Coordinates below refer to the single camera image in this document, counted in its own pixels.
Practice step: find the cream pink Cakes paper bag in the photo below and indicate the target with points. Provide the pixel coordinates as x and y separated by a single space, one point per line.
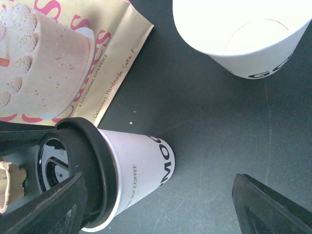
65 58

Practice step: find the black plastic cup lid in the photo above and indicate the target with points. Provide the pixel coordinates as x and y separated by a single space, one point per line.
75 145

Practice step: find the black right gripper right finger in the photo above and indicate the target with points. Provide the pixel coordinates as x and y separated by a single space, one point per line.
262 210

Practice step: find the single white paper cup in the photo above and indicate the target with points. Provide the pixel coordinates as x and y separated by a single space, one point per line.
142 164

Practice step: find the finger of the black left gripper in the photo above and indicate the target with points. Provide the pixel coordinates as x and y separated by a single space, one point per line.
15 137

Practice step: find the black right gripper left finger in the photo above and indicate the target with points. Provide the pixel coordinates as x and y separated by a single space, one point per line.
59 210

